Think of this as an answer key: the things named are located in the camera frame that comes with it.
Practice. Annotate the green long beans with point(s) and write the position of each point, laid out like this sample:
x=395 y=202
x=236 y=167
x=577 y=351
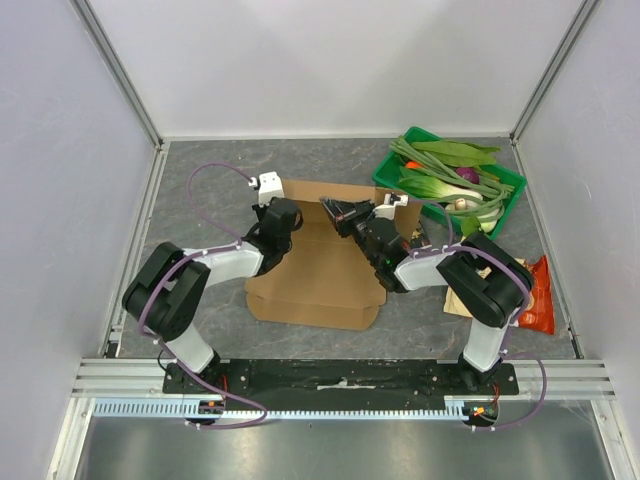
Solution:
x=433 y=166

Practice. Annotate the white mushroom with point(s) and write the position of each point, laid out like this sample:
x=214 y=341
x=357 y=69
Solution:
x=462 y=204

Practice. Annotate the white slotted cable duct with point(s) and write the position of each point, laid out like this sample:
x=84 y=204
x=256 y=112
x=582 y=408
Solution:
x=194 y=409

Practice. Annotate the green leafy vegetables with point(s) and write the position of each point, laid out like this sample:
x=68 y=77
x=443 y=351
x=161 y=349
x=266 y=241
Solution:
x=458 y=154

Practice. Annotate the red chip bag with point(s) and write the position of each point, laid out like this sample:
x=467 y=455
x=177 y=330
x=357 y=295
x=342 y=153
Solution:
x=539 y=315

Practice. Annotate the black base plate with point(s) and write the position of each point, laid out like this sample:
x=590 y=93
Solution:
x=354 y=384

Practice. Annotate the red onion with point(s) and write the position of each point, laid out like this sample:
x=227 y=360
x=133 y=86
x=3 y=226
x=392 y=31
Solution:
x=469 y=174

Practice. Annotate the green plastic tray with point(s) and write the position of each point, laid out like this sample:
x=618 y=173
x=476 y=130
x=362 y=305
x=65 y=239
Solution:
x=387 y=174

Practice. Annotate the beige paper bag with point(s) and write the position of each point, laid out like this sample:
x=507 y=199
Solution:
x=453 y=304

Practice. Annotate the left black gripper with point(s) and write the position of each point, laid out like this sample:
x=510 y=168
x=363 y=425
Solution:
x=259 y=211

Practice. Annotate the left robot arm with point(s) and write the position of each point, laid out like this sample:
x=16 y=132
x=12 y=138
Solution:
x=165 y=294

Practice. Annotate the brown cardboard box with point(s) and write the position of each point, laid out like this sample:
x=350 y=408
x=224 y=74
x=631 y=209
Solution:
x=324 y=280

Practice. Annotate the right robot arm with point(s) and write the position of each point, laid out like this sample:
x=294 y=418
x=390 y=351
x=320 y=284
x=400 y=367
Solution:
x=493 y=286

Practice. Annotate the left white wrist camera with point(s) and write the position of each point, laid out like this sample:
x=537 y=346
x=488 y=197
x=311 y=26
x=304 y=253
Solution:
x=268 y=186

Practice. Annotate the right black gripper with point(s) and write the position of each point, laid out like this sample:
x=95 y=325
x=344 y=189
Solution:
x=353 y=216

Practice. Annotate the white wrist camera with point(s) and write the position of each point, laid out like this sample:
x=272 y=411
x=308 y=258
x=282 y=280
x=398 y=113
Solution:
x=268 y=186
x=392 y=201

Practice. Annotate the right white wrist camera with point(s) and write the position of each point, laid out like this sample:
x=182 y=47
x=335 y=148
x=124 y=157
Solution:
x=392 y=201

